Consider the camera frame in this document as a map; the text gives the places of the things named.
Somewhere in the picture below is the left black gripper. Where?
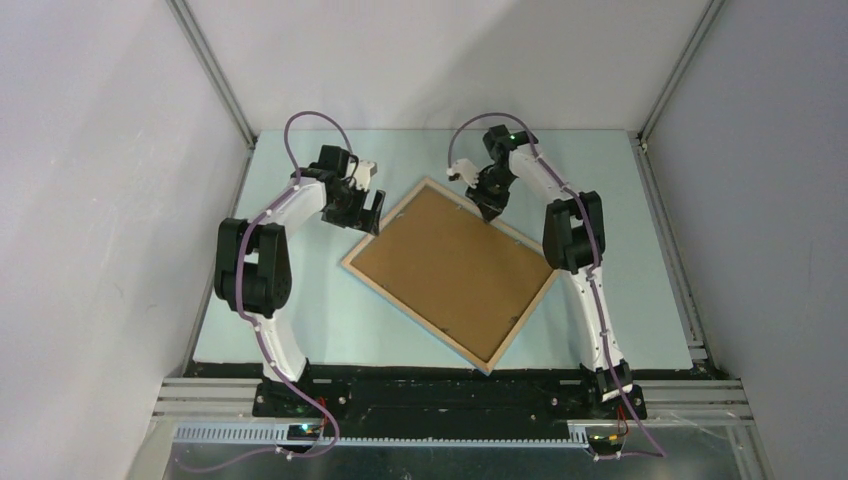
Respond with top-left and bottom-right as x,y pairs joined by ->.
322,181 -> 383,237

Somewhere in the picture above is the right aluminium corner post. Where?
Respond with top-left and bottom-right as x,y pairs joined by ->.
637,0 -> 727,145

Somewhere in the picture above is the aluminium rail front frame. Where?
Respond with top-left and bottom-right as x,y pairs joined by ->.
126,378 -> 774,479

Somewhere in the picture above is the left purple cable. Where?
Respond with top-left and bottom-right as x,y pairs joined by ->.
173,111 -> 362,473

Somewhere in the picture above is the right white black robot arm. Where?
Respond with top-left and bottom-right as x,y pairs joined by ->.
446,125 -> 633,418

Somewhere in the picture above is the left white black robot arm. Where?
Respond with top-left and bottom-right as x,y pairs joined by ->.
213,145 -> 385,417

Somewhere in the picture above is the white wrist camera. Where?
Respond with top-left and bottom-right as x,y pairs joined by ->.
352,160 -> 378,191
446,158 -> 480,188

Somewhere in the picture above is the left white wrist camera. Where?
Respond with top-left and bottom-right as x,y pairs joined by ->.
352,160 -> 378,191

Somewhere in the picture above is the purple cable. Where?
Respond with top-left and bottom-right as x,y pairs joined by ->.
447,111 -> 667,465
173,111 -> 362,473

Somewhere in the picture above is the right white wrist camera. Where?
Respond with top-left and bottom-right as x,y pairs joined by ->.
446,158 -> 480,188

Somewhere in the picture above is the wooden picture frame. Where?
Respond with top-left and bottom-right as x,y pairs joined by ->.
341,175 -> 562,377

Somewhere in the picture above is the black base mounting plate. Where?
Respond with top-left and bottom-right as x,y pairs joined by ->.
252,365 -> 647,441

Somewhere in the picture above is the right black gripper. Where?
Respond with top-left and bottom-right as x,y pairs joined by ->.
464,167 -> 515,223

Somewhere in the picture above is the left aluminium corner post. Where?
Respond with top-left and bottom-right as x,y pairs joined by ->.
166,0 -> 257,149

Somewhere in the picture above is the brown cardboard backing board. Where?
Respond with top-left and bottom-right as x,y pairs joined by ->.
349,184 -> 554,364

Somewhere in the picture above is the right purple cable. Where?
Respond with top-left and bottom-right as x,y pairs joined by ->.
447,111 -> 667,465

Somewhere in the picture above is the aluminium corner post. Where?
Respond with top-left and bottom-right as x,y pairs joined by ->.
166,0 -> 257,149
637,0 -> 727,145

